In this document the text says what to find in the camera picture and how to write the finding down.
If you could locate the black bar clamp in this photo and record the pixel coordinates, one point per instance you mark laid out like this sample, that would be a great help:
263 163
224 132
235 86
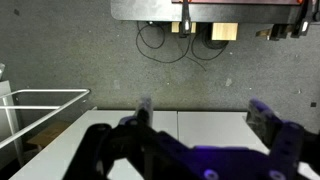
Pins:
304 23
185 20

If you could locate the small light wooden block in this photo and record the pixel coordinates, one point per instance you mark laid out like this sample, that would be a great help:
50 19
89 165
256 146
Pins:
175 27

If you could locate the brown cardboard box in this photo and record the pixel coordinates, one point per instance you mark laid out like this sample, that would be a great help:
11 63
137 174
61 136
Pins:
50 133

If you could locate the large light wooden block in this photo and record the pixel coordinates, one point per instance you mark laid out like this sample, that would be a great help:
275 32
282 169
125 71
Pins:
225 31

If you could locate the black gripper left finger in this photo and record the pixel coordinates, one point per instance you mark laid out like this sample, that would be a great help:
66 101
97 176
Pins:
144 115

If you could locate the grey metal drawer cabinet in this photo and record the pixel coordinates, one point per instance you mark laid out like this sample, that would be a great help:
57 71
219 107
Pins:
213 128

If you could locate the dark grey table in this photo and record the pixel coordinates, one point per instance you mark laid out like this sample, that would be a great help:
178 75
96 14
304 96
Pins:
150 11

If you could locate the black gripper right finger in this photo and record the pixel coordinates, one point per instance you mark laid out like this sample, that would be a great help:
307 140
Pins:
266 121

